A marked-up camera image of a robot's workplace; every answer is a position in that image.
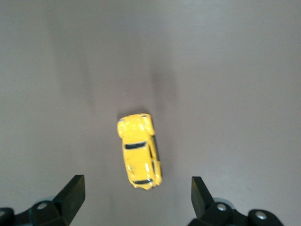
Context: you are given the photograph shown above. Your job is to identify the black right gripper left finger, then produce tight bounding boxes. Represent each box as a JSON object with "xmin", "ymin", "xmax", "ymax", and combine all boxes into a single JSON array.
[{"xmin": 0, "ymin": 174, "xmax": 86, "ymax": 226}]

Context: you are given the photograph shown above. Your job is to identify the yellow beetle toy car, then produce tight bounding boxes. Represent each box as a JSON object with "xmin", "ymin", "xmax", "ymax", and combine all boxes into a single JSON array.
[{"xmin": 117, "ymin": 113, "xmax": 163, "ymax": 190}]

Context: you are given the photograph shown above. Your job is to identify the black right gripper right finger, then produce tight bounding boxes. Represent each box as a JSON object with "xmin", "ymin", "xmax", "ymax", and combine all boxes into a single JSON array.
[{"xmin": 190, "ymin": 176, "xmax": 283, "ymax": 226}]

